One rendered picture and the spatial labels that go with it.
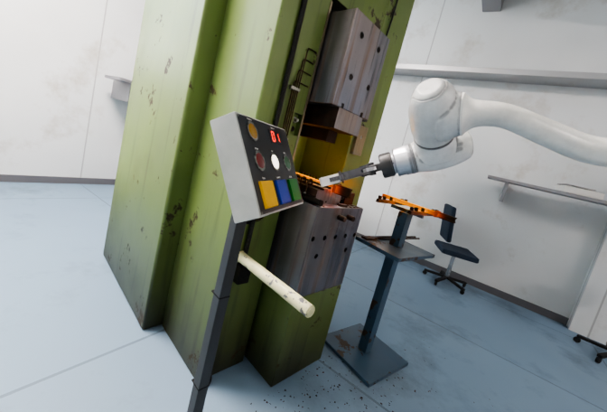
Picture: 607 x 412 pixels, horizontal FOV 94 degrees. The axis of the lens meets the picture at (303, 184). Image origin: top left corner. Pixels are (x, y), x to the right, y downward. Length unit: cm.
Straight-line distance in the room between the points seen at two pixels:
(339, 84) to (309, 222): 62
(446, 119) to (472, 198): 347
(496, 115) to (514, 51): 377
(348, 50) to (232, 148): 77
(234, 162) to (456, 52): 409
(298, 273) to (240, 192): 71
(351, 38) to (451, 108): 73
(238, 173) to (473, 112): 57
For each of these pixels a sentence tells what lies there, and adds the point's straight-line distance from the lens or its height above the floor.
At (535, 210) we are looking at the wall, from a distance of 420.
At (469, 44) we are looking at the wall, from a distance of 461.
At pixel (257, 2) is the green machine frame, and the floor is 169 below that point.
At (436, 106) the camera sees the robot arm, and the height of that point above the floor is 132.
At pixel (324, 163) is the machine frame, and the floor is 109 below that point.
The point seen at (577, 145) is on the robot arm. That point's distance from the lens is 87.
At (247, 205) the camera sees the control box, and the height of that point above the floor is 98.
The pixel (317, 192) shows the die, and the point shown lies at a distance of 132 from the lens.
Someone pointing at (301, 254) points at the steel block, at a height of 68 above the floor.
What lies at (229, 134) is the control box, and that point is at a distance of 76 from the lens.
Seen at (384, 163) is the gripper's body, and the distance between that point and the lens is 87.
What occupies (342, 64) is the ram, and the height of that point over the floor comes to 153.
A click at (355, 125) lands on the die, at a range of 143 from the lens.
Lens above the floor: 116
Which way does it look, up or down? 7 degrees down
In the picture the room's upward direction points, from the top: 14 degrees clockwise
